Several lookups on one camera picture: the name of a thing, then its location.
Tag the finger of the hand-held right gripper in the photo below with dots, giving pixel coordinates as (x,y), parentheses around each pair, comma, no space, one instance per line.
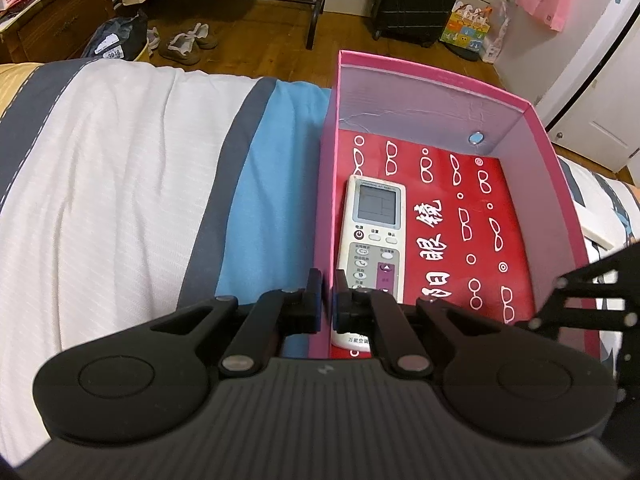
(580,280)

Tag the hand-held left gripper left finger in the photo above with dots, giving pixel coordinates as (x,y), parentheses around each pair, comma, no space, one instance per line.
(312,305)

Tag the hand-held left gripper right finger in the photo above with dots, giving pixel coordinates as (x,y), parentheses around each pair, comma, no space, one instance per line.
(340,310)

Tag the white air conditioner remote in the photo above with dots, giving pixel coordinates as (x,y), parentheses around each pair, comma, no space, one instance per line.
(372,240)

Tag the pink cardboard box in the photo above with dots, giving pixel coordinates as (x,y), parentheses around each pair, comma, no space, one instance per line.
(325,185)

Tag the red printed paper sheet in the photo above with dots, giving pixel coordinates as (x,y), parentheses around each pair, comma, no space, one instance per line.
(450,230)

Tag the white door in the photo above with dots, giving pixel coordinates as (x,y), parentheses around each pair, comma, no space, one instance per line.
(600,100)

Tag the striped bed sheet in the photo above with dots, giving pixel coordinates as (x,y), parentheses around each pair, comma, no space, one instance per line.
(125,170)

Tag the white plastic bag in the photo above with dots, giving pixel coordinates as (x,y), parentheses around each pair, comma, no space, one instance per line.
(500,30)

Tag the colourful gift bag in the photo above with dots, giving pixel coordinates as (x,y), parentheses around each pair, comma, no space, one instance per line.
(465,27)

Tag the brown shoe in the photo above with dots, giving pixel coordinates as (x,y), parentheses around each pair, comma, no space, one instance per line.
(205,37)
(180,50)

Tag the black metal rack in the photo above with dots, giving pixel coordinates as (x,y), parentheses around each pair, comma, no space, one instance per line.
(314,15)

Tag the white shoe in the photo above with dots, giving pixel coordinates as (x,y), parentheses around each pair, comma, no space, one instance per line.
(152,39)

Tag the grey parcel bag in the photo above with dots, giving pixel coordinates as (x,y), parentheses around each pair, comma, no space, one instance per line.
(117,37)

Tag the wooden dresser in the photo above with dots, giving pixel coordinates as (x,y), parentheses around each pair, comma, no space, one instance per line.
(55,25)

